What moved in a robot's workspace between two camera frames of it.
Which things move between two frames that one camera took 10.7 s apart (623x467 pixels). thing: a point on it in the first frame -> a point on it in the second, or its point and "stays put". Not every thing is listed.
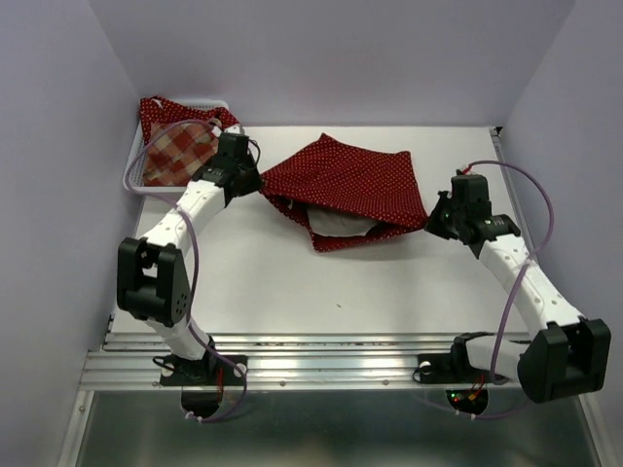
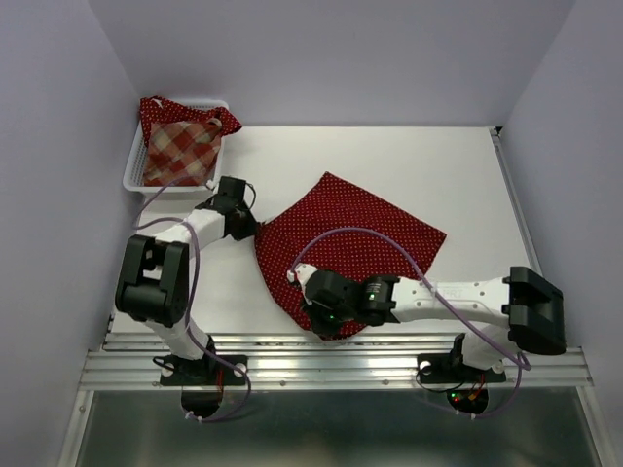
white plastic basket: (134, 173) stays put
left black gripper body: (250, 181) -> (247, 224)
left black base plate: (209, 371) stays put
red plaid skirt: (175, 149) stays put
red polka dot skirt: (345, 193) -> (329, 204)
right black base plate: (455, 368) stays put
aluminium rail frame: (486, 363) stays put
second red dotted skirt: (154, 111) stays put
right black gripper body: (444, 219) -> (328, 321)
